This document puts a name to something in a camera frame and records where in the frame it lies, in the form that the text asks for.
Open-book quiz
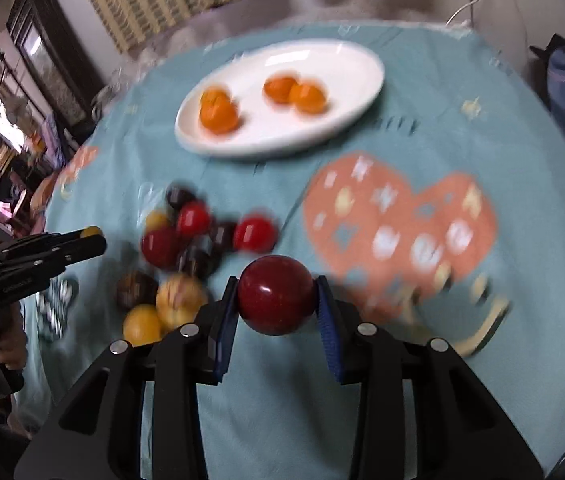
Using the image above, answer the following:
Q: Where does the black white patterned object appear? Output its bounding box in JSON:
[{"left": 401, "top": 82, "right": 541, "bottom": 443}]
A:
[{"left": 36, "top": 279, "right": 79, "bottom": 336}]

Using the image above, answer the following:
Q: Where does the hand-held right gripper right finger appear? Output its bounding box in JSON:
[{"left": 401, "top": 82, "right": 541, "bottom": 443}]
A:
[{"left": 317, "top": 275, "right": 546, "bottom": 480}]

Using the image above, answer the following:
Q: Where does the dark purple plum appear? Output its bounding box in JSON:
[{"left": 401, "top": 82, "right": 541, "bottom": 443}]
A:
[
  {"left": 115, "top": 271, "right": 158, "bottom": 309},
  {"left": 208, "top": 222, "right": 237, "bottom": 256},
  {"left": 165, "top": 183, "right": 197, "bottom": 209},
  {"left": 177, "top": 242, "right": 222, "bottom": 280}
]

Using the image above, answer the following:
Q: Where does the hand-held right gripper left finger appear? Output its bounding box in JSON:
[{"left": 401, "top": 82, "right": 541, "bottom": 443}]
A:
[{"left": 15, "top": 276, "right": 239, "bottom": 480}]

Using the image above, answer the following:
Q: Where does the large dark red plum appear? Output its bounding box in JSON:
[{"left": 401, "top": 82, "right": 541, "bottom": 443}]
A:
[{"left": 236, "top": 255, "right": 316, "bottom": 337}]

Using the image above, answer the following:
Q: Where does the teal printed tablecloth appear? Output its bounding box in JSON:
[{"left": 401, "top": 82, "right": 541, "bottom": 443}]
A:
[{"left": 12, "top": 20, "right": 565, "bottom": 480}]

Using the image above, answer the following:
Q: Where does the small yellow plum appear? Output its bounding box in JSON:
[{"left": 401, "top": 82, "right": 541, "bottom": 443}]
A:
[{"left": 145, "top": 211, "right": 171, "bottom": 232}]

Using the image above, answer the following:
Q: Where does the dark wooden cabinet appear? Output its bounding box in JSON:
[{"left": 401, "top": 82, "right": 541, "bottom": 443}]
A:
[{"left": 6, "top": 0, "right": 108, "bottom": 133}]

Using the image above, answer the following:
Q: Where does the white oval plate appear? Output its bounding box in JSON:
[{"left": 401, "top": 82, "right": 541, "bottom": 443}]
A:
[{"left": 175, "top": 39, "right": 385, "bottom": 158}]

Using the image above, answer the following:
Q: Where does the yellow red-streaked peach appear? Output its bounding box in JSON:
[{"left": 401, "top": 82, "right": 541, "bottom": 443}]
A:
[{"left": 156, "top": 274, "right": 209, "bottom": 328}]

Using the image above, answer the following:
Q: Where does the small orange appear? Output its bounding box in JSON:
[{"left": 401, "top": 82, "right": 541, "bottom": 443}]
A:
[
  {"left": 289, "top": 81, "right": 327, "bottom": 114},
  {"left": 198, "top": 86, "right": 240, "bottom": 135},
  {"left": 263, "top": 75, "right": 299, "bottom": 106}
]

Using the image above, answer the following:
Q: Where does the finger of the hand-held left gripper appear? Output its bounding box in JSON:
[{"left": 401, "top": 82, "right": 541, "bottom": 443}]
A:
[
  {"left": 0, "top": 236, "right": 108, "bottom": 311},
  {"left": 0, "top": 228, "right": 89, "bottom": 262}
]

